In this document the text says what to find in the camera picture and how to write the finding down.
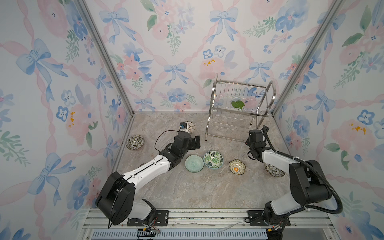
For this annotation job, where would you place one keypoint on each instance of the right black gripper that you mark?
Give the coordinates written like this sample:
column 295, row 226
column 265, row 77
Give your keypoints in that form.
column 247, row 142

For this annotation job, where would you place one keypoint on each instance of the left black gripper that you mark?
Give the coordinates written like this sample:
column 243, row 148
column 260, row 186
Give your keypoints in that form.
column 193, row 145

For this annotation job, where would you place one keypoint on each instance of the pale green grid bowl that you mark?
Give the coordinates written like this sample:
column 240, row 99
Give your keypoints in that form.
column 194, row 163

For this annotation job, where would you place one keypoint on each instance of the green monstera leaf bowl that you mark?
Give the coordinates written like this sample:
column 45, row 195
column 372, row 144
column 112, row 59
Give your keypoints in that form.
column 213, row 159

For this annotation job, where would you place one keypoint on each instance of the stainless steel dish rack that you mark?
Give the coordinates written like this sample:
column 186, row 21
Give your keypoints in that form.
column 228, row 123

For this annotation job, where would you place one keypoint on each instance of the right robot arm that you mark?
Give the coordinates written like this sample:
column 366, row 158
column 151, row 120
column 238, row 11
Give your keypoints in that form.
column 306, row 179

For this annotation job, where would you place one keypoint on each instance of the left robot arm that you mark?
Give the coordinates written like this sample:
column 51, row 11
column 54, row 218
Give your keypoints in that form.
column 117, row 197

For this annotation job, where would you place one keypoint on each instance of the orange flower-shaped dish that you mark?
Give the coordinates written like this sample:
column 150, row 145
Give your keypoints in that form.
column 237, row 167

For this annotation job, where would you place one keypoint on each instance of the green leaf-shaped dish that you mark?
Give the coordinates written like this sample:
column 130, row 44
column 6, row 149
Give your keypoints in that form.
column 238, row 104

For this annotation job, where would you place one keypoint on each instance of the maroon patterned white bowl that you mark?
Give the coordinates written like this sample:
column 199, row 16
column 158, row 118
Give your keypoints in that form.
column 191, row 127

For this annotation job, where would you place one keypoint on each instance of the dark floral bowl right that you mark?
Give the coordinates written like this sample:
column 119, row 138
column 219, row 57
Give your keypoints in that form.
column 274, row 172

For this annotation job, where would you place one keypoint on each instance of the black floral pink bowl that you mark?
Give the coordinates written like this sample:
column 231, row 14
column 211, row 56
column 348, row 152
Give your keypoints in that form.
column 135, row 142

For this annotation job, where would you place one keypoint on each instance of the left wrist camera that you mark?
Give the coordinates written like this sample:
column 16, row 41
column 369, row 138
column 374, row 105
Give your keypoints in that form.
column 183, row 127

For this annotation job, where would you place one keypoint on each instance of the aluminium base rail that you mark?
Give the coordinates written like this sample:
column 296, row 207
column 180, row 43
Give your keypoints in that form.
column 210, row 224

